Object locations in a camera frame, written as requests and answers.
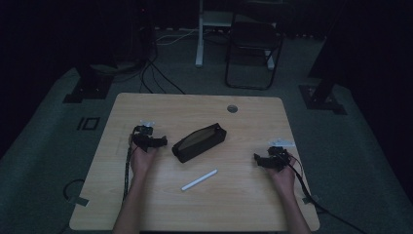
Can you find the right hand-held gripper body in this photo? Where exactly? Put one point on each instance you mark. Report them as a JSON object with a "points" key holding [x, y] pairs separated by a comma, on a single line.
{"points": [[279, 155]]}

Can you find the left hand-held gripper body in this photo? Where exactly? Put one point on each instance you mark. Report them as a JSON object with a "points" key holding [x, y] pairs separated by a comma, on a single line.
{"points": [[143, 133]]}

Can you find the black pencil case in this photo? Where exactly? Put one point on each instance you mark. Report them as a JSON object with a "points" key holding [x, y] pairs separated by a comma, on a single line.
{"points": [[198, 142]]}

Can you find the white pen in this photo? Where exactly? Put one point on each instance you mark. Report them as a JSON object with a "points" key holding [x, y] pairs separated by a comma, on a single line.
{"points": [[199, 179]]}

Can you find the person's left hand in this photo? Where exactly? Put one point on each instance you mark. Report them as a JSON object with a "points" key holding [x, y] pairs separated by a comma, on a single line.
{"points": [[141, 161]]}

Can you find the person's right hand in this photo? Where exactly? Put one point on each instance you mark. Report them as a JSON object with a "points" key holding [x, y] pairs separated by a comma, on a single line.
{"points": [[284, 179]]}

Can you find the grey tape piece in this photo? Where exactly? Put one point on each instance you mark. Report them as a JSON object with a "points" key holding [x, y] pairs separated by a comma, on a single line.
{"points": [[80, 201], [310, 199]]}

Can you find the black stand base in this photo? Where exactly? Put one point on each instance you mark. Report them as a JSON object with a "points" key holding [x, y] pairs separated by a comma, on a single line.
{"points": [[322, 97], [87, 87]]}

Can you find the black folding chair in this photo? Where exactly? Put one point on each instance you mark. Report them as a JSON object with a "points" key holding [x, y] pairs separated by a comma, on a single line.
{"points": [[253, 48]]}

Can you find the white desk frame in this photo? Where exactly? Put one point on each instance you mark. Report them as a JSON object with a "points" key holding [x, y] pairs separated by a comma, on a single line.
{"points": [[207, 32]]}

